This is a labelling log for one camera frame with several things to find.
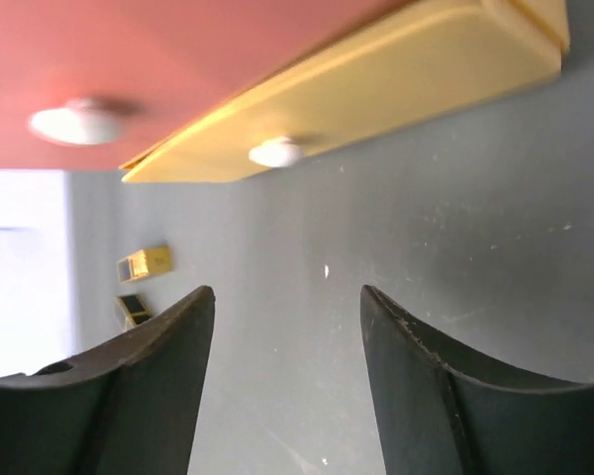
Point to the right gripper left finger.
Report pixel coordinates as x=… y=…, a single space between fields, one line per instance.
x=127 y=406

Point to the gold black lipstick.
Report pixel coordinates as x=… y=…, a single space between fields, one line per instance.
x=135 y=311
x=144 y=263

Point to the red drawer box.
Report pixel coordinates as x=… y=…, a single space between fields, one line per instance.
x=160 y=63

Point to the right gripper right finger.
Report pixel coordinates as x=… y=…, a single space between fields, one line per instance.
x=443 y=407

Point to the yellow drawer box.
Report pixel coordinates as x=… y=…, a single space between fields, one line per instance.
x=425 y=60

